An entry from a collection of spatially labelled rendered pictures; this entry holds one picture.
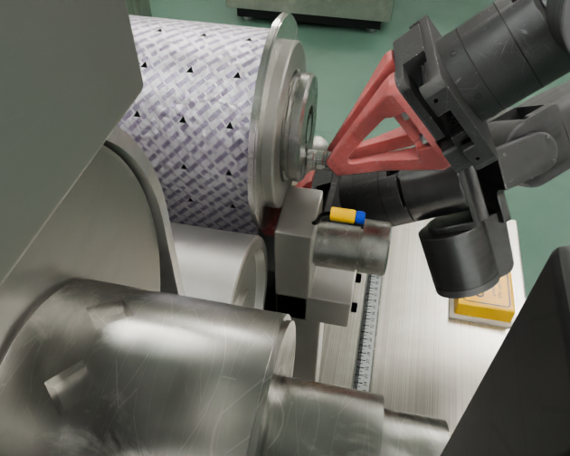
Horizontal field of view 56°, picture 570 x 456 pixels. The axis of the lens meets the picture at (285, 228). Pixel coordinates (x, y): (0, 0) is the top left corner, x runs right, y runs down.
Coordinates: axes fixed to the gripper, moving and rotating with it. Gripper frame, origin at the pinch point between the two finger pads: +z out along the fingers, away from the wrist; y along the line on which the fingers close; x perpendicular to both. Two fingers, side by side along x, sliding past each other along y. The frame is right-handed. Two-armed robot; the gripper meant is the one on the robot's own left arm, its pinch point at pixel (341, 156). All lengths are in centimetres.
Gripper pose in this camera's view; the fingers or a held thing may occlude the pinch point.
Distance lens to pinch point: 38.0
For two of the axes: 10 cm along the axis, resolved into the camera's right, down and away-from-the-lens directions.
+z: -7.5, 4.4, 4.9
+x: -6.5, -6.3, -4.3
